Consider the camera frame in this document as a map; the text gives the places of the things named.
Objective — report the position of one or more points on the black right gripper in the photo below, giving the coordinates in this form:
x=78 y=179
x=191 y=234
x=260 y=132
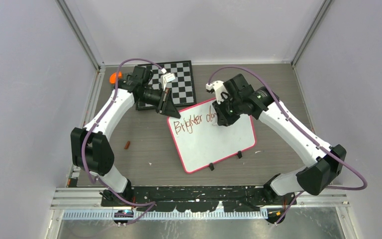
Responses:
x=226 y=120

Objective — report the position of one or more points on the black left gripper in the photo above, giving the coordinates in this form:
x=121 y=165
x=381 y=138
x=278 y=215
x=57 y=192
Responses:
x=166 y=105

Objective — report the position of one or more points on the brown marker cap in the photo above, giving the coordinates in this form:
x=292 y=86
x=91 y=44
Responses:
x=127 y=145

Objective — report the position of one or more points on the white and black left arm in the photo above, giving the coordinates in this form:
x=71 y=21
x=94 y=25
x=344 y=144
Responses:
x=91 y=150

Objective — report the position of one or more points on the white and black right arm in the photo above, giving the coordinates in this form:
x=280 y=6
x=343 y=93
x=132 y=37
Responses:
x=236 y=97

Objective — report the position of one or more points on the pink-framed whiteboard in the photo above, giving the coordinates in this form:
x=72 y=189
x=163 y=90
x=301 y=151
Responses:
x=200 y=143

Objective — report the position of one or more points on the black white checkerboard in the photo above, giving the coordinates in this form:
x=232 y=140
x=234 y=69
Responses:
x=183 y=87

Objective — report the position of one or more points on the orange curved block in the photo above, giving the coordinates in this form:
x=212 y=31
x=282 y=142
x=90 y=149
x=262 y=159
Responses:
x=115 y=77

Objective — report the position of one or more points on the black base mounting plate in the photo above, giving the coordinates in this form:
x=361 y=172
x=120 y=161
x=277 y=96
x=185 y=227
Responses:
x=198 y=199

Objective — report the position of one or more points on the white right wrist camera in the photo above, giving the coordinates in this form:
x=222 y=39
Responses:
x=218 y=88

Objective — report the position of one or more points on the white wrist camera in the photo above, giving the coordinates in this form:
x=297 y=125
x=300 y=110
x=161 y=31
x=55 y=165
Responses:
x=166 y=78
x=218 y=88

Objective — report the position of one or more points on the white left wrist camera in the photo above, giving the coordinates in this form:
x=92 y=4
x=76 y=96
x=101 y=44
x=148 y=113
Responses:
x=166 y=78

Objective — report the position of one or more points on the aluminium frame rail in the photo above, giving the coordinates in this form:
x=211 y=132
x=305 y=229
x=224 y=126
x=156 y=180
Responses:
x=71 y=196

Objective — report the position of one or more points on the white slotted cable duct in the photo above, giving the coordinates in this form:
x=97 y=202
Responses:
x=175 y=215

